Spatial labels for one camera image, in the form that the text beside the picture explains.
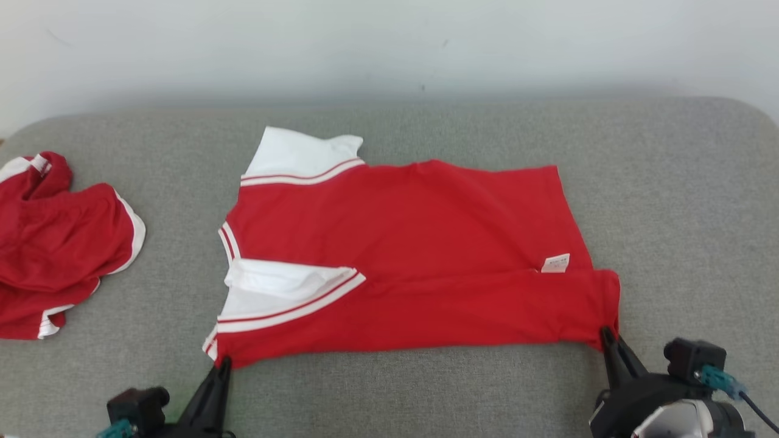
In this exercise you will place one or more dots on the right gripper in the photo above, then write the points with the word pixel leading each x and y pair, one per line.
pixel 645 407

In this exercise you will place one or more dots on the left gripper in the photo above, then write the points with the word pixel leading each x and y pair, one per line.
pixel 195 433

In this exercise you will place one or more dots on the red shorts white trim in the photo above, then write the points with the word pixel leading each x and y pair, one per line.
pixel 61 243

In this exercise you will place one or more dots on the red white basketball jersey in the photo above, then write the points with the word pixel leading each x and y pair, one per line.
pixel 395 231

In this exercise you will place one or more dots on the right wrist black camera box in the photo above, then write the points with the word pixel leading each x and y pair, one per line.
pixel 694 359

